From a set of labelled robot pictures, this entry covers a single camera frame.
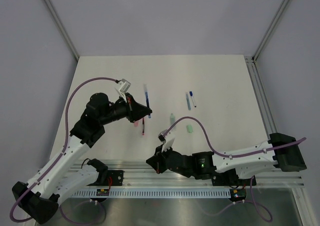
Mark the white marker pen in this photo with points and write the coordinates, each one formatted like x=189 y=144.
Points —
x=192 y=98

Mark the white slotted cable duct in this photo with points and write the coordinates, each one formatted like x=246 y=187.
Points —
x=162 y=193

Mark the left aluminium corner post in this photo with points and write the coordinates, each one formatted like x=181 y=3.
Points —
x=61 y=28

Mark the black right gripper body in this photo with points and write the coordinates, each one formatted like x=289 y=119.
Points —
x=165 y=154

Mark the green highlighter cap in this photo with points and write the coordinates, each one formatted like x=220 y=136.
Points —
x=189 y=128

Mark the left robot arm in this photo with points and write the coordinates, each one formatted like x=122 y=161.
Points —
x=41 y=196

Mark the left controller board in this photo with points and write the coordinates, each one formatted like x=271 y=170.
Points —
x=103 y=192

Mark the aluminium corner post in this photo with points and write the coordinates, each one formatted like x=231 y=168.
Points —
x=276 y=19
x=61 y=28

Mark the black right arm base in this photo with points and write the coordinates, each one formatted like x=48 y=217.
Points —
x=229 y=179

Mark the light blue pen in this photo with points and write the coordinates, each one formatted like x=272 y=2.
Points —
x=188 y=101

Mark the right aluminium corner post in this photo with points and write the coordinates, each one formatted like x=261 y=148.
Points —
x=276 y=19

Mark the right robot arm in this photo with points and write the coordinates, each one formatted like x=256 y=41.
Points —
x=280 y=151

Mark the right side aluminium rail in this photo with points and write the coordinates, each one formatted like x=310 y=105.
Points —
x=261 y=97

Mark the dark blue gel pen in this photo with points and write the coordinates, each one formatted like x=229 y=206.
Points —
x=147 y=98

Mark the green highlighter pen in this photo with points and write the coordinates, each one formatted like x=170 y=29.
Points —
x=172 y=121

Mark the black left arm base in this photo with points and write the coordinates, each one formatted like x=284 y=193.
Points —
x=106 y=176

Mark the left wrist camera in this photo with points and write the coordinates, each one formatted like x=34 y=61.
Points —
x=122 y=87

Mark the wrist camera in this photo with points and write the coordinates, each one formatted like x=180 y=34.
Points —
x=166 y=139
x=122 y=87

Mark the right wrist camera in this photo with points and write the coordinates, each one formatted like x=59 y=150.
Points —
x=166 y=139

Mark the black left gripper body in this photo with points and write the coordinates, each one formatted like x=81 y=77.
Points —
x=130 y=114

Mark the controller board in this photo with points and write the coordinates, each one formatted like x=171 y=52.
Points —
x=103 y=192
x=238 y=194

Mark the red gel pen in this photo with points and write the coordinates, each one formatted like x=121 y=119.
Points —
x=143 y=126

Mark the right controller board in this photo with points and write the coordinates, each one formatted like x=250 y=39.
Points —
x=238 y=194

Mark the aluminium rail frame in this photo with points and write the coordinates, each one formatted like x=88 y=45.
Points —
x=138 y=174

